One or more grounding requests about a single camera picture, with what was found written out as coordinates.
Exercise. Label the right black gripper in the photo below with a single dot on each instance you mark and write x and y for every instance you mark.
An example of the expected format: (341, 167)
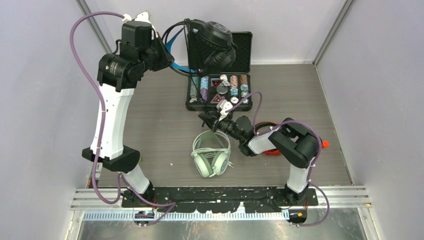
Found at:
(214, 117)

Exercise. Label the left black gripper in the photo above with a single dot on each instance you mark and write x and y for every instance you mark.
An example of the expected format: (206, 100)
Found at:
(166, 58)

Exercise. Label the red headphones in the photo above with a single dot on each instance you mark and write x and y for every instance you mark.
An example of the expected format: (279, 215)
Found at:
(267, 124)

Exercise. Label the orange cube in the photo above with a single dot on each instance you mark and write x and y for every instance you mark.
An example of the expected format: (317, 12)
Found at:
(324, 144)

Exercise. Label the mint green headphones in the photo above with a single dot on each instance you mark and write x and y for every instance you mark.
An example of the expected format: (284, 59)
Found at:
(210, 161)

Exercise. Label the black poker chip case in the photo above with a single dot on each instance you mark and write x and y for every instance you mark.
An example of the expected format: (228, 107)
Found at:
(232, 83)

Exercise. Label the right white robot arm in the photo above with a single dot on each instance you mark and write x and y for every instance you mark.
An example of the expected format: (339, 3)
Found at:
(297, 142)

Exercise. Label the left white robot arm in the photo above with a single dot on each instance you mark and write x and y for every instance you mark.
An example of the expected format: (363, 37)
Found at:
(117, 90)

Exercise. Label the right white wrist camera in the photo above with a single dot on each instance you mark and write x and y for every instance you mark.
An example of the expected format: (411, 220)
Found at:
(224, 107)

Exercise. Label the blue black headphones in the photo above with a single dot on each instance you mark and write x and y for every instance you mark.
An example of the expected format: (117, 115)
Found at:
(214, 35)

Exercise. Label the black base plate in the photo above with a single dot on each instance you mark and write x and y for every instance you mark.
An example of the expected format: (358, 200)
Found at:
(220, 200)

